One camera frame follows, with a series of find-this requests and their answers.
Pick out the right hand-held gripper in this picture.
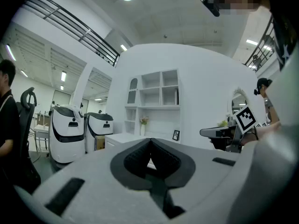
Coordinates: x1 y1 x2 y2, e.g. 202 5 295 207
199 105 268 153

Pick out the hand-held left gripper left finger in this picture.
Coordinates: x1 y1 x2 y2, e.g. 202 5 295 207
32 138 169 224

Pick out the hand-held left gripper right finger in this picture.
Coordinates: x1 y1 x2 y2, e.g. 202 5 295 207
149 138 242 224

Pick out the white cabinet door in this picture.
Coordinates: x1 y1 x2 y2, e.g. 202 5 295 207
127 77 141 105

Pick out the person's right forearm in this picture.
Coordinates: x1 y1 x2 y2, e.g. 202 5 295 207
242 121 282 147

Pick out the brown cardboard box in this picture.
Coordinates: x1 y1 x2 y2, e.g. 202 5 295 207
94 135 106 151

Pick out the white and black robot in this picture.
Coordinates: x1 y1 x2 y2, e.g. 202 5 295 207
84 112 114 154
48 104 86 165

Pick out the white ornate mirror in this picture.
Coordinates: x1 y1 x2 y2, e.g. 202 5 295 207
230 87 249 117

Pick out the white shelving unit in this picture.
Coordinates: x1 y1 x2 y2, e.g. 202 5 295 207
123 69 182 142

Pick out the white plastic bag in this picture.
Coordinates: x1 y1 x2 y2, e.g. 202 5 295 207
59 104 84 124

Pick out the white cart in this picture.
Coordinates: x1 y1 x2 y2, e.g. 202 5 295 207
33 112 51 153

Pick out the black mesh office chair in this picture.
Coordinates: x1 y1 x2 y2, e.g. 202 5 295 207
13 87 42 192

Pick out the black metal railing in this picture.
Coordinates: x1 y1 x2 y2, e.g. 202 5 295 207
22 0 121 67
242 15 277 73

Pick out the black star-print t-shirt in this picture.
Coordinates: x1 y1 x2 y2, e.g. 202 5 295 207
270 8 299 72

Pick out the black head-mounted camera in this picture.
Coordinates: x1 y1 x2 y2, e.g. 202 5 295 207
199 0 221 17

